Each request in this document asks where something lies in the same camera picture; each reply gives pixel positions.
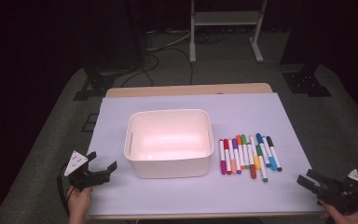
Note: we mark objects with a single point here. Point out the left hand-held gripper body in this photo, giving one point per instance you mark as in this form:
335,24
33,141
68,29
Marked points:
74,161

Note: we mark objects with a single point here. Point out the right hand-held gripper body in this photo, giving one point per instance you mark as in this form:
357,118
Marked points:
338,193

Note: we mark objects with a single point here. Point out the yellow marker pen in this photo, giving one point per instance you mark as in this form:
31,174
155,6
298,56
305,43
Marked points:
256,161

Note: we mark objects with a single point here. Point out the brown marker pen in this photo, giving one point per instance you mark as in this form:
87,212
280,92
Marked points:
253,172

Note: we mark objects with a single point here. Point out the white plastic storage bin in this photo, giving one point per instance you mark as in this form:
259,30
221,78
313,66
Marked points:
167,169

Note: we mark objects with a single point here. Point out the black marker pen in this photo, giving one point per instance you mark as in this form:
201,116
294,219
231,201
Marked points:
270,141

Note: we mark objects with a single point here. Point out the dark green marker pen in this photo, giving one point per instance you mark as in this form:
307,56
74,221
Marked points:
259,151

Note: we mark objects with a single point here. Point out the dark blue marker pen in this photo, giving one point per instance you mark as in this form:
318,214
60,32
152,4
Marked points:
259,138

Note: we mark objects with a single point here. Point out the peach marker pen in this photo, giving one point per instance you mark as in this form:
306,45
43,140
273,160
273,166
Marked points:
233,166

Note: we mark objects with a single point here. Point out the light green marker pen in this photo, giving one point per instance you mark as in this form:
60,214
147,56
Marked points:
244,139

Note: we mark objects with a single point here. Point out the orange marker pen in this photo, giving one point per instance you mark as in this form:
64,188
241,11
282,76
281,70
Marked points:
239,140

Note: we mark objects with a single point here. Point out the person's right hand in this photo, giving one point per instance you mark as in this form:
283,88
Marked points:
345,218

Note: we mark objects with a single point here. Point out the person's left hand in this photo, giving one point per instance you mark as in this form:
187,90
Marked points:
78,203

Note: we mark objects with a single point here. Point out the pale lavender table mat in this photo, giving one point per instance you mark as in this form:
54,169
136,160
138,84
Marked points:
167,199

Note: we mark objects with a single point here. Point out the black stand base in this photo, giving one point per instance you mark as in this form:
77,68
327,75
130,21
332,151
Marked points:
306,82
94,84

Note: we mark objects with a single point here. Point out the magenta marker pen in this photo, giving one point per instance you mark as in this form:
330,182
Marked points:
223,166

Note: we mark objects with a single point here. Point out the red marker pen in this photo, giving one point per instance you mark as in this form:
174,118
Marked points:
226,144

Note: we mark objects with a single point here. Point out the light wooden table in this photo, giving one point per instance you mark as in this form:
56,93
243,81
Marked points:
186,90

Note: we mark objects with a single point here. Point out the white metal stand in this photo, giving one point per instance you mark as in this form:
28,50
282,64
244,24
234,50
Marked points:
227,18

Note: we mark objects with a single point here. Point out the black floor hatch frame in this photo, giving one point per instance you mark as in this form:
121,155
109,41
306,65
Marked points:
90,123

